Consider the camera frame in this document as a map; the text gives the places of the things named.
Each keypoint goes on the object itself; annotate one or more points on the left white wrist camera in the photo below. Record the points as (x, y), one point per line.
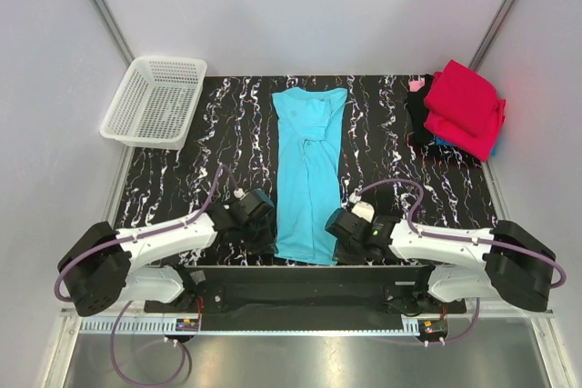
(239, 193)

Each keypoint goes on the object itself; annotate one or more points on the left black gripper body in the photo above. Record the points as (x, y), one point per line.
(256, 238)

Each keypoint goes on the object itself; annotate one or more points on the cyan t shirt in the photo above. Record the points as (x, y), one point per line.
(307, 186)

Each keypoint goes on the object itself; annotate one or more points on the right corner metal post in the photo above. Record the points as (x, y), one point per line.
(492, 33)

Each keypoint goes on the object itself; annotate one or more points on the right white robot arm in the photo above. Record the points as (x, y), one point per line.
(505, 261)

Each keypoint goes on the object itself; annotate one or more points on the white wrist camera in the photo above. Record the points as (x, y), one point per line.
(239, 193)
(361, 208)

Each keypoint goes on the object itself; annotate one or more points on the folded red t shirt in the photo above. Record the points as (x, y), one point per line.
(464, 110)

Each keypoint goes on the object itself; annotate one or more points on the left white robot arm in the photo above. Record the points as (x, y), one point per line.
(108, 266)

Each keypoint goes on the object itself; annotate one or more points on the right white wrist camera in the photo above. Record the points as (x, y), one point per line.
(361, 208)

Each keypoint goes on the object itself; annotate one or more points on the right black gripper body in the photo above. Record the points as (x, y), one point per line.
(348, 253)

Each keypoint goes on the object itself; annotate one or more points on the pink paper tag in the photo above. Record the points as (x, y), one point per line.
(416, 85)

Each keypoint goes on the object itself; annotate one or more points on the folded blue t shirt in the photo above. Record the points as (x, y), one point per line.
(442, 142)

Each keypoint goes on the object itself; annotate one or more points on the folded black t shirt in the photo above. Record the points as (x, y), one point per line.
(415, 105)

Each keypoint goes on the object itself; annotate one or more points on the left corner metal post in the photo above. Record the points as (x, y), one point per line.
(114, 31)

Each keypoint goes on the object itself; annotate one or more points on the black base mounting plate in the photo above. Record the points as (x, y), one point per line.
(386, 289)

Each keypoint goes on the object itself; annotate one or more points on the corner metal post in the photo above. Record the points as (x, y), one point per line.
(114, 31)
(492, 33)

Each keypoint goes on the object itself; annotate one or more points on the white plastic basket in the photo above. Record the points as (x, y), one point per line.
(155, 103)

